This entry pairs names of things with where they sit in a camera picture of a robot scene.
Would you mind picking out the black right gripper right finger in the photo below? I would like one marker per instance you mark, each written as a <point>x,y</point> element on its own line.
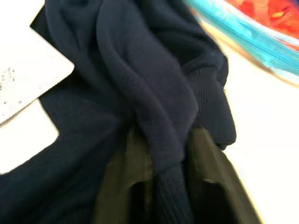
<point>217,177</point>

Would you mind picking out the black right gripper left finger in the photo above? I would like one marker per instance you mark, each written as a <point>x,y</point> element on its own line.
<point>116,186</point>

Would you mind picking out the navy blue knit jacket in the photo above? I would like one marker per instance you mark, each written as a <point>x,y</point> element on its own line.
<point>130,81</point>

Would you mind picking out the white paper card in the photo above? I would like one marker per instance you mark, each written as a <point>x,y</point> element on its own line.
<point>28,77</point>

